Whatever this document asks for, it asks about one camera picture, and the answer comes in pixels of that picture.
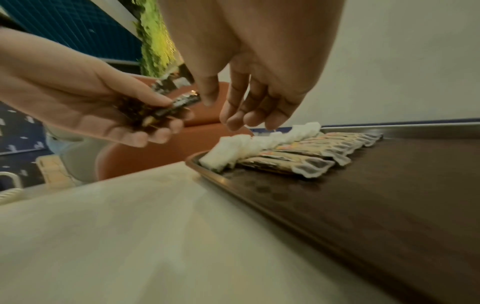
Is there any person's left hand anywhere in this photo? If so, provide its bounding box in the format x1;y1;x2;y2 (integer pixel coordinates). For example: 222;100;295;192
0;26;196;148

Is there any brown plastic tray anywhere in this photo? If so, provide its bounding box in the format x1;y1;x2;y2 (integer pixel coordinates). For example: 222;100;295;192
185;121;480;304

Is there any green plant wall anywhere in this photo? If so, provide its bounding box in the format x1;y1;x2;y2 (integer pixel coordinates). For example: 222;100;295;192
132;0;185;80

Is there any red padded chair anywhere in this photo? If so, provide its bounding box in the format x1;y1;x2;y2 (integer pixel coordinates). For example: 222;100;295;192
95;74;256;182

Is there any row of white tea bags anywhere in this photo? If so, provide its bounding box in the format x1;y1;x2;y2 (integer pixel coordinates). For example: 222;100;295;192
198;120;323;174

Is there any pile of coffee stick sachets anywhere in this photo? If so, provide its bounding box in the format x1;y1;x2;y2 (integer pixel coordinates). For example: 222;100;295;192
112;63;202;128

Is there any white metal chair frame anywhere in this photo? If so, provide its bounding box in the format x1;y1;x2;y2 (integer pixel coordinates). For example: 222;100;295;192
0;171;24;206

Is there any person's right hand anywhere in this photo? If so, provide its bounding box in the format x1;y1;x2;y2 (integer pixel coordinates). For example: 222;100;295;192
157;0;346;131

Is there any row of gold coffee sachets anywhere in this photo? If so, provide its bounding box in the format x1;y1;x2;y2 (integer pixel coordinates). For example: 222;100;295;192
237;132;383;179

